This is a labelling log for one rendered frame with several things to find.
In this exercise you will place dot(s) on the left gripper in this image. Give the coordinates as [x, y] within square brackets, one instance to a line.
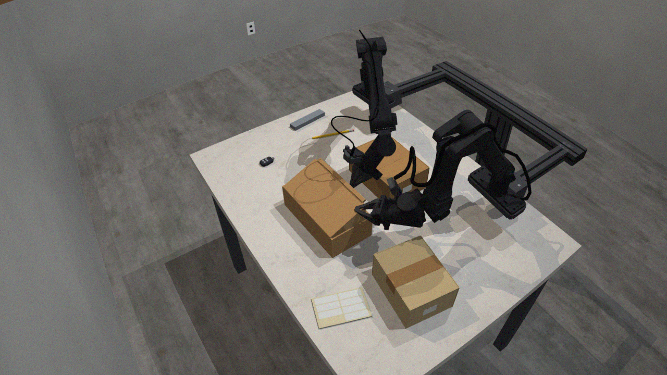
[384, 211]

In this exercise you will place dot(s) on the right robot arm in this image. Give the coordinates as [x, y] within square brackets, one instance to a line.
[372, 87]

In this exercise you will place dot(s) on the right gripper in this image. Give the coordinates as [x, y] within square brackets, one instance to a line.
[366, 168]

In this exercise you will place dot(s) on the black key fob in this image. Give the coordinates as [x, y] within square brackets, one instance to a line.
[266, 161]

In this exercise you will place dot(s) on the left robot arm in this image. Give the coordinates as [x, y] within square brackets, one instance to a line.
[436, 198]

